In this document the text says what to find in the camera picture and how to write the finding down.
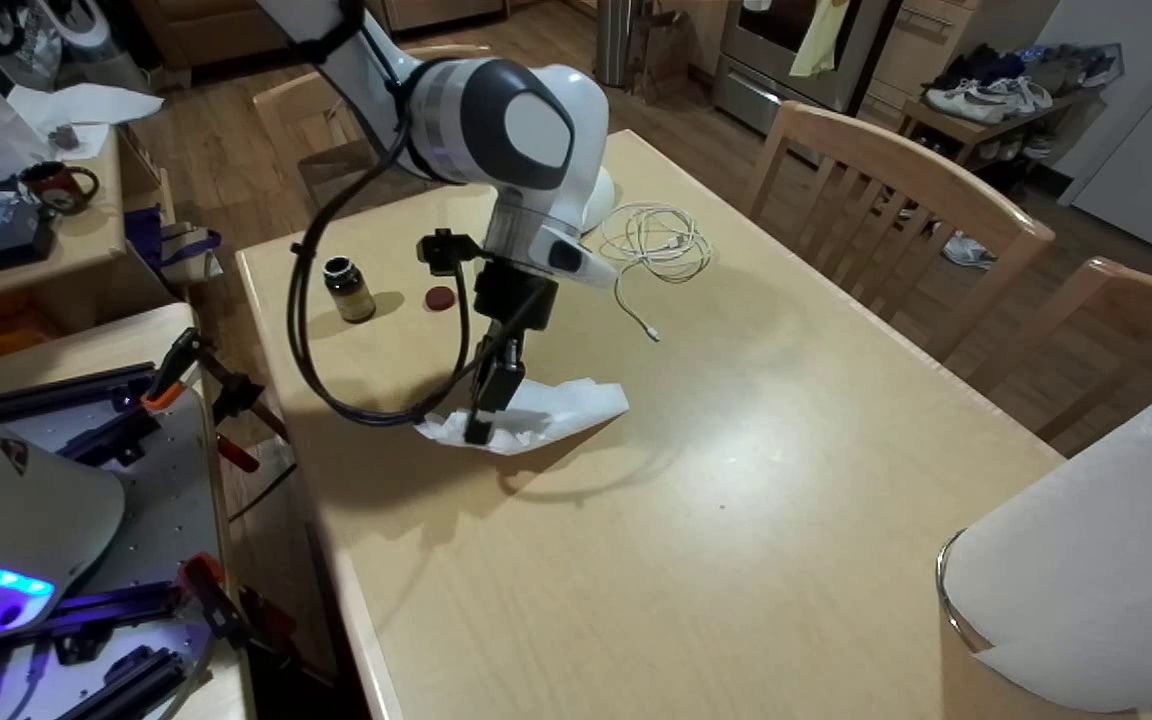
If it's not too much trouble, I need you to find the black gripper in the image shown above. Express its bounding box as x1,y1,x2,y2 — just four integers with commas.
462,256,561,452

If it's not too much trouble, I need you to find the white paper towel roll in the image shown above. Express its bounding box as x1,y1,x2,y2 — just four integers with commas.
933,360,1152,720

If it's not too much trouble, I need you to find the dark bottle with label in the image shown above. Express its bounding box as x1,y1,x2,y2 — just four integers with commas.
321,256,379,327

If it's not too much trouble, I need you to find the black orange bar clamp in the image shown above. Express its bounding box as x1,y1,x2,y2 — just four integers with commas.
178,552,269,663
133,327,289,470

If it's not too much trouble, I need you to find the grey steel appliance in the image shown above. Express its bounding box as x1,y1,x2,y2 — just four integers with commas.
711,0,882,133

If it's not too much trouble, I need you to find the wooden slatted chair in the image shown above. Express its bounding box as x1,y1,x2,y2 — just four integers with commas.
1036,251,1152,452
743,97,1059,360

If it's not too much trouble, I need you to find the black mug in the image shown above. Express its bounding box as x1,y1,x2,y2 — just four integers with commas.
21,160,106,219

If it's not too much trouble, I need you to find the white sneaker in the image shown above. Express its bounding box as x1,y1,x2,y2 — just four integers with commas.
939,230,1006,274

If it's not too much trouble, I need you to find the white paper sheet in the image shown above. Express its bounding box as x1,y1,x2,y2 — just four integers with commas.
6,80,169,168

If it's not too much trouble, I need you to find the wooden kitchen cabinet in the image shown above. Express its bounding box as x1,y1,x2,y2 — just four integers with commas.
854,0,997,133

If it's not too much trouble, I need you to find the wooden shoe rack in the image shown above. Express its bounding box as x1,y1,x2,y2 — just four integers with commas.
893,43,1119,178

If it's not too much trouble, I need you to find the white sneakers pair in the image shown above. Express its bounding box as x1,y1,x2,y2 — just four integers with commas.
920,73,1053,133

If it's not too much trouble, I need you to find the white door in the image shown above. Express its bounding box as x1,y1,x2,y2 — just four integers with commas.
1059,0,1152,280

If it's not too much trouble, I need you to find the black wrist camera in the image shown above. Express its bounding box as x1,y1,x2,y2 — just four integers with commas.
414,226,490,280

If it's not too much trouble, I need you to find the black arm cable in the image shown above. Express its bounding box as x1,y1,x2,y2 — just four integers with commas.
285,137,558,433

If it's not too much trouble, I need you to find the thin white cable coil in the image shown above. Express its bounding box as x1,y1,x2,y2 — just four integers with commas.
589,198,717,349

